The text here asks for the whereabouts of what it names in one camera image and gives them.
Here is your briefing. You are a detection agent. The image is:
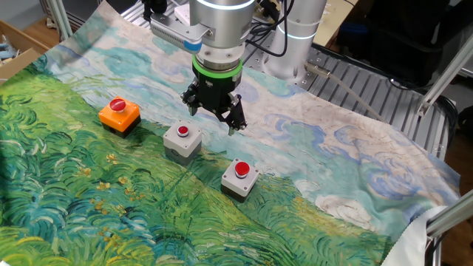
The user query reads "black office chair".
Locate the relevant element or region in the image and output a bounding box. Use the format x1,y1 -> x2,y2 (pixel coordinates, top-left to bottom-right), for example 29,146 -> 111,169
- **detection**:
369,0 -> 444,88

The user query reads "white black-based box red button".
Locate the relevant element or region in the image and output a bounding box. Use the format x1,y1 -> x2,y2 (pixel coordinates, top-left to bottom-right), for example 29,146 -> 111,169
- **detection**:
220,158 -> 260,204

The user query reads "grey robot hose cable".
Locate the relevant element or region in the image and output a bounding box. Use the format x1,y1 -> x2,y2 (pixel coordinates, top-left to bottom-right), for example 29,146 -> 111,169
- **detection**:
304,61 -> 385,122

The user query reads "cardboard box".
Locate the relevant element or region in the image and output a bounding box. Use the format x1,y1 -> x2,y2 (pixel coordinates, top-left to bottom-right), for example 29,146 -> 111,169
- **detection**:
0,20 -> 51,86

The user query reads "black camera cable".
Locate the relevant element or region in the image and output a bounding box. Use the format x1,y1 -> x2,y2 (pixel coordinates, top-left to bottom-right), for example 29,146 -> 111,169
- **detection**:
243,0 -> 296,58

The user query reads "black coiled cable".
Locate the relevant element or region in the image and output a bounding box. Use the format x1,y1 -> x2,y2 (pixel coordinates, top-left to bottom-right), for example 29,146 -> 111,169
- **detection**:
248,20 -> 276,44

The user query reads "aluminium frame post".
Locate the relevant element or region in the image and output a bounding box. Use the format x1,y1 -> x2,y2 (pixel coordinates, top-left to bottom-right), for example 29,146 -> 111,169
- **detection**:
46,0 -> 74,41

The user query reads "black plug block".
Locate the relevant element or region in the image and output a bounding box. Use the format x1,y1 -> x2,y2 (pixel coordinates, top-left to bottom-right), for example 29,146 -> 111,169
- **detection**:
258,0 -> 281,22

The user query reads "aluminium frame profile with post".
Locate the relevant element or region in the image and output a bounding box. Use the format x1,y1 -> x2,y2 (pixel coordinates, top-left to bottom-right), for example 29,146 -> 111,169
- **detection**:
424,190 -> 473,266

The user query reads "slanted aluminium frame profile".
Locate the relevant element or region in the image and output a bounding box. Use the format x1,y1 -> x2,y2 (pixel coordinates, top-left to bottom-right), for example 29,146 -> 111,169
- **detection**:
416,35 -> 473,117

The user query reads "painted landscape tablecloth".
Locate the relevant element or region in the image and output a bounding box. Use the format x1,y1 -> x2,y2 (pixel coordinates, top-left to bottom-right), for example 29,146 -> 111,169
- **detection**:
0,0 -> 463,266

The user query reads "thick black cable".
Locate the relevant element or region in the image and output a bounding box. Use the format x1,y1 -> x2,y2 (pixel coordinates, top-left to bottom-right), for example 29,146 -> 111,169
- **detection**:
387,77 -> 459,149

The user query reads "beige wooden board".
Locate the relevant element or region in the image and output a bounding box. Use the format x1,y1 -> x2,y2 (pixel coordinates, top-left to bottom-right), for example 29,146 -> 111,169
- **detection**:
313,0 -> 359,47

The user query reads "grey box small red button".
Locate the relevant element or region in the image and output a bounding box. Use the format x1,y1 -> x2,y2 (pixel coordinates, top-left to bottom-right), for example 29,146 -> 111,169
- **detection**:
163,120 -> 203,166

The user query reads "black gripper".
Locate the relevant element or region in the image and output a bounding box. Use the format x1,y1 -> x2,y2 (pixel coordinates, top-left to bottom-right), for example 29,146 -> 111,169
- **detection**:
180,72 -> 248,137

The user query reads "orange box red mushroom button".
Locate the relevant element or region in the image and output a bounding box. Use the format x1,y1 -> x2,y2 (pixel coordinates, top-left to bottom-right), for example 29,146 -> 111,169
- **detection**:
98,97 -> 142,140

